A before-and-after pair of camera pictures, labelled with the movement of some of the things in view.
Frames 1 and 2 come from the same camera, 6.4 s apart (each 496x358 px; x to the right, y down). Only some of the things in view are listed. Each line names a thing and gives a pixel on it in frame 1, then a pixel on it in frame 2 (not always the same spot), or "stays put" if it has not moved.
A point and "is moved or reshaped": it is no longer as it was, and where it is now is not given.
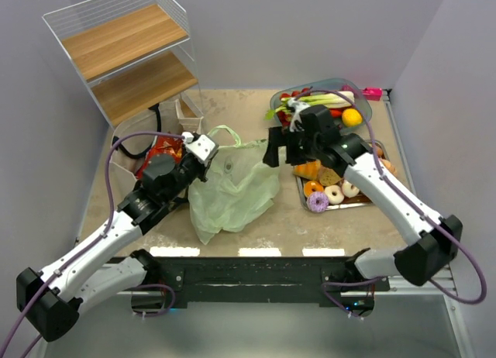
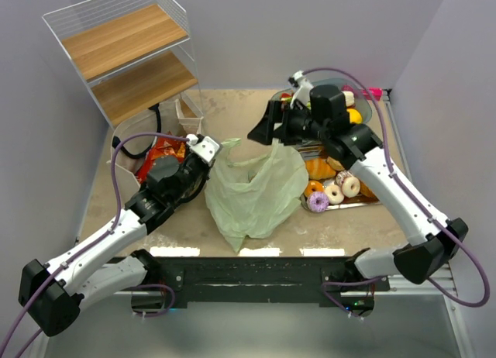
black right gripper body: (293, 148) → (280, 122)
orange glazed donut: (312, 184) stays put
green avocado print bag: (241, 184) is moved or reshaped
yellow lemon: (351, 117) stays put
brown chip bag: (172, 147) stays put
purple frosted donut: (317, 201) stays put
